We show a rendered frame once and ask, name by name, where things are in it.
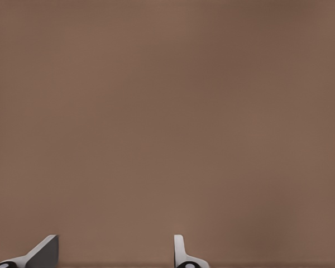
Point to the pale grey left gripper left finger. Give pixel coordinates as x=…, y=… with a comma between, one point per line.
x=43, y=252

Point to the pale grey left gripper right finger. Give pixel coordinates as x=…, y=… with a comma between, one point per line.
x=179, y=251

